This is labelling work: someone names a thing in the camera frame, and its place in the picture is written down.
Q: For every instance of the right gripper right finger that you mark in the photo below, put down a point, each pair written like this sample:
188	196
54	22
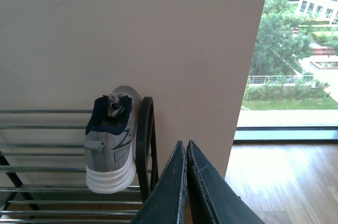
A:
212	200

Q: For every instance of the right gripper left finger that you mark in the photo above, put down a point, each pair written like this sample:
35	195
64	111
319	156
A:
166	204

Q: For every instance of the grey sneaker one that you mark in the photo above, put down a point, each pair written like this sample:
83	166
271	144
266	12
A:
109	149

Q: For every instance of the black metal shoe rack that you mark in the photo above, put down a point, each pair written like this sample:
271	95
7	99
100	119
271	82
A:
42	176

